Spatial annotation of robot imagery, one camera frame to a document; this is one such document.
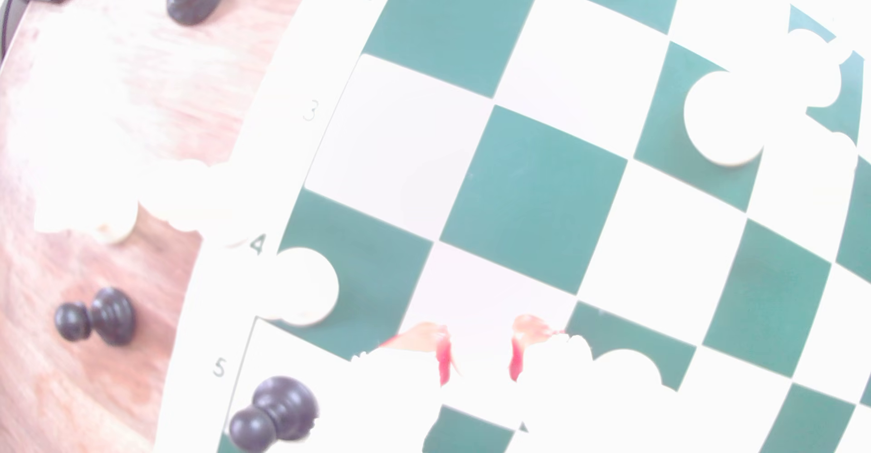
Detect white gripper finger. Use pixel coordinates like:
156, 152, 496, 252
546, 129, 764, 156
320, 321, 455, 453
509, 314, 600, 453

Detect white pawn chess piece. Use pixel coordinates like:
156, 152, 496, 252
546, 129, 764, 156
255, 247, 340, 327
450, 334, 514, 416
813, 130, 860, 199

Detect black pawn chess piece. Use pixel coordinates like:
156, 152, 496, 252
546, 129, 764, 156
54, 286, 137, 347
228, 375, 321, 453

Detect white king chess piece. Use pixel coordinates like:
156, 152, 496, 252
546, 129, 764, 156
683, 28, 851, 168

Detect white bishop chess piece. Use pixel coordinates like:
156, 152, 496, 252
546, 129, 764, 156
33, 159, 263, 250

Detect green and white chessboard mat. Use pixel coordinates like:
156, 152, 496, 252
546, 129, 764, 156
153, 0, 871, 453

